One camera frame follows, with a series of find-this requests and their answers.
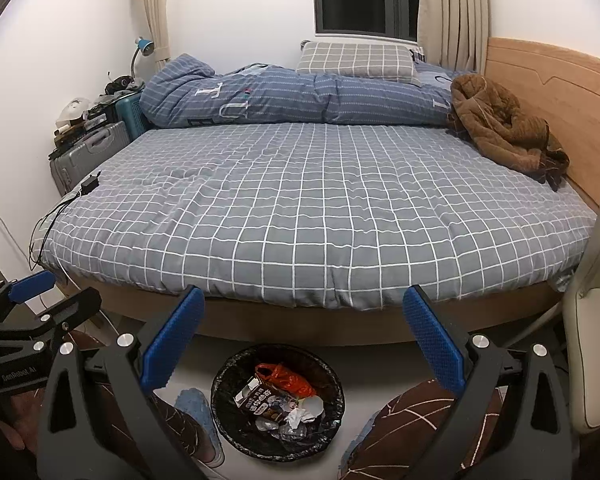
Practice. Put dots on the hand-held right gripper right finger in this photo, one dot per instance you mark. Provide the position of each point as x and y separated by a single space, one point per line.
432 340

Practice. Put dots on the narrow beige curtain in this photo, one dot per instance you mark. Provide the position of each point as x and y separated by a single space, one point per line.
152 5

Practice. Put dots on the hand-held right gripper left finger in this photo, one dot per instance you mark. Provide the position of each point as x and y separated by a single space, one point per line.
172 340

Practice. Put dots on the clear plastic bag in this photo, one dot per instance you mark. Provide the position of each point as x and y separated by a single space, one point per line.
270 425

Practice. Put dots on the red plastic bag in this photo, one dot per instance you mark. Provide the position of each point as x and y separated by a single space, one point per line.
290 382

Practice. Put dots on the grey suitcase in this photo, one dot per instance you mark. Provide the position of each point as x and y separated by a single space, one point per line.
90 155

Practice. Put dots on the person's left leg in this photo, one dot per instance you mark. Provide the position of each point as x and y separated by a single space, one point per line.
177 432

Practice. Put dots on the blue slipper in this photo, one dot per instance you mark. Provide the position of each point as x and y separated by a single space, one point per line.
195 402

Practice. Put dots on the black lined trash bin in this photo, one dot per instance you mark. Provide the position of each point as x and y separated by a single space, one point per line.
230 435

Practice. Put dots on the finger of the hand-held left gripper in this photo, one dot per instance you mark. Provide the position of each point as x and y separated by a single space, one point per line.
70 310
30 285

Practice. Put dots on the white rounded object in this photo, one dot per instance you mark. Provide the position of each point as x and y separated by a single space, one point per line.
72 112

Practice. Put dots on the brown jacket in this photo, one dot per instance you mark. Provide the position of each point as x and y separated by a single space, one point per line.
495 120

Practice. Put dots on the stack of dark boxes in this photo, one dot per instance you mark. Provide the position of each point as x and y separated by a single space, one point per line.
92 120

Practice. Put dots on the person's leg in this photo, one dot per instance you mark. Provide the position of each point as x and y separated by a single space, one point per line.
177 432
405 435

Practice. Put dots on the person's right leg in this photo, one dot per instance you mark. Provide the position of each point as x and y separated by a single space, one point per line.
405 435

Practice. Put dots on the grey checked pillow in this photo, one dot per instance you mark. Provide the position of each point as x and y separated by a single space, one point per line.
355 60

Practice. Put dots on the wide beige curtain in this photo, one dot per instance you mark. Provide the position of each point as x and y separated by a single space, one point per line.
455 10

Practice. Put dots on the blue striped duvet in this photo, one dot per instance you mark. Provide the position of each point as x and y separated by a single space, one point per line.
280 95

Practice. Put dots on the blue printed pillow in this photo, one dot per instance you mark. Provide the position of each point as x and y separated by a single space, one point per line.
435 72

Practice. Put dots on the blue desk lamp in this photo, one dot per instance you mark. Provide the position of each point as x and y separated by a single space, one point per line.
144 46

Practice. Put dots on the beige chair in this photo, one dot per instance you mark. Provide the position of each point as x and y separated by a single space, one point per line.
595 310

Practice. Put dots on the black charger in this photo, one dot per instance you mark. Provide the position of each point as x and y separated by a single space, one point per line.
90 185

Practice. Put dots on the wooden headboard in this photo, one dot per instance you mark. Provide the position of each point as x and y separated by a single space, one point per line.
555 90

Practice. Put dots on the person's left hand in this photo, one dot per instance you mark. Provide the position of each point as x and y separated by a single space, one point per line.
22 420

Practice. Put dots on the teal suitcase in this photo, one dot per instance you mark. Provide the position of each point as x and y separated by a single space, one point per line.
130 115

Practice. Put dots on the yellow paper cup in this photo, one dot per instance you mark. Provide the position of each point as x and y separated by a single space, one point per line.
315 405

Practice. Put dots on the dark printed carton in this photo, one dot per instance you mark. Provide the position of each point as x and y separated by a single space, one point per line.
267 402

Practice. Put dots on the bed with grey checked sheet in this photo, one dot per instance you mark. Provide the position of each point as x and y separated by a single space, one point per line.
330 210

